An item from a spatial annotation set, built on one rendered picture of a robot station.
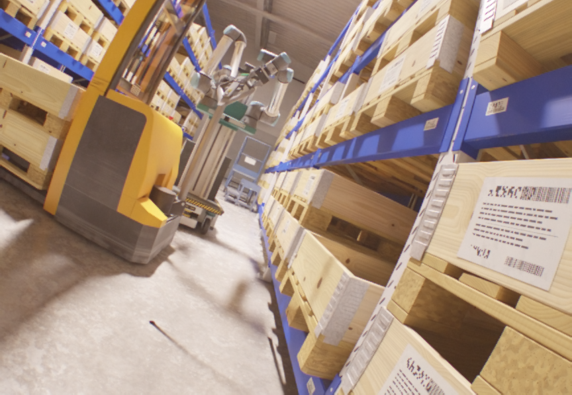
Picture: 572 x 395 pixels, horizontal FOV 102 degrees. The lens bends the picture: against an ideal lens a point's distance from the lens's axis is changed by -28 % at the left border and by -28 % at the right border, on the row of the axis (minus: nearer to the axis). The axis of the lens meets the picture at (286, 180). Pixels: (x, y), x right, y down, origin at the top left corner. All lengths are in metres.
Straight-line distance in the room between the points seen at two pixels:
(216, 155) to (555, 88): 3.22
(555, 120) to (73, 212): 2.12
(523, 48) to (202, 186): 3.19
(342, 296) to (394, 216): 1.08
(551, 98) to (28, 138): 2.39
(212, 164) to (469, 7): 2.92
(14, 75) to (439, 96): 2.44
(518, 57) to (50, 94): 2.25
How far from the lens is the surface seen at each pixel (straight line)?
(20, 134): 2.32
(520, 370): 0.44
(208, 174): 3.48
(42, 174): 2.17
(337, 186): 1.79
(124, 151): 1.87
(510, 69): 0.77
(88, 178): 1.97
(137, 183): 1.84
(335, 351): 1.00
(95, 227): 1.98
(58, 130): 2.12
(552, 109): 0.65
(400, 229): 1.95
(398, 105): 1.31
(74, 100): 2.11
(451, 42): 1.12
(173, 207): 2.22
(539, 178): 0.51
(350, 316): 0.95
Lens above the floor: 0.77
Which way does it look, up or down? 2 degrees up
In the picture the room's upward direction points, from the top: 24 degrees clockwise
